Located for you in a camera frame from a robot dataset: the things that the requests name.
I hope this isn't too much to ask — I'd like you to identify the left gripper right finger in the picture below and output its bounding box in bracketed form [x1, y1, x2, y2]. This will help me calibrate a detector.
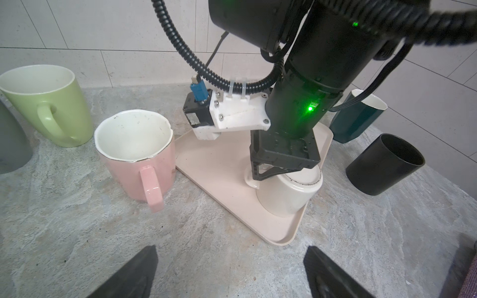
[303, 246, 374, 298]

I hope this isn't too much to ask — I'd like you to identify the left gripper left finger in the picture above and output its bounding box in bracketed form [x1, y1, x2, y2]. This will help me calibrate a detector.
[88, 245, 159, 298]

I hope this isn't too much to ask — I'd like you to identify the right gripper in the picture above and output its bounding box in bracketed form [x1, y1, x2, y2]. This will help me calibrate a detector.
[249, 130, 321, 181]

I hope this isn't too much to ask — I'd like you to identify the white mug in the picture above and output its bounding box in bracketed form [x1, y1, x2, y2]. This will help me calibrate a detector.
[244, 165, 324, 217]

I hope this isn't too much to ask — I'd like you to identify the dark green mug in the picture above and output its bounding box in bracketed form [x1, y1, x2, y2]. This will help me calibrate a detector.
[329, 94, 388, 144]

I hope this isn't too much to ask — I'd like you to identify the pink mug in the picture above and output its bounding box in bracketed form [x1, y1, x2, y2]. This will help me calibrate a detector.
[94, 109, 176, 212]

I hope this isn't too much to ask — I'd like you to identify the black mug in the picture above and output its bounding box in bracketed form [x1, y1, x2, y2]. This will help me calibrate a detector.
[345, 134, 426, 196]

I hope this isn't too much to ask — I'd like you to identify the grey mug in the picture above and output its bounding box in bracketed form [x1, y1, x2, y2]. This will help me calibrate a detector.
[1, 102, 33, 174]

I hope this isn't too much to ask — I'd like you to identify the light green mug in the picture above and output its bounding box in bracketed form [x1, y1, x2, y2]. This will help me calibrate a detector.
[1, 65, 94, 148]

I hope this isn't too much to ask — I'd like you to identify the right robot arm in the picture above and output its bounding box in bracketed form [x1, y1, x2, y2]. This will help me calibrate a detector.
[209, 1, 430, 181]

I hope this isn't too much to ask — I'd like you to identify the pink plastic tray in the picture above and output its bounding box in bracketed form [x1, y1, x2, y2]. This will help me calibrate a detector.
[174, 120, 334, 247]

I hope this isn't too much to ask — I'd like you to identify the glittery cylindrical bottle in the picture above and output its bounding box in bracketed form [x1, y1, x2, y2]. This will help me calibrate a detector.
[458, 255, 477, 298]

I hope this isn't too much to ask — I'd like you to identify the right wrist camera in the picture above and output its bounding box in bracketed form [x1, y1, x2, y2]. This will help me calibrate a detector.
[183, 76, 271, 140]

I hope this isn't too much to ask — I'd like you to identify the right corrugated cable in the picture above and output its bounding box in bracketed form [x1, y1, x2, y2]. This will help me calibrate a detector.
[150, 0, 477, 95]

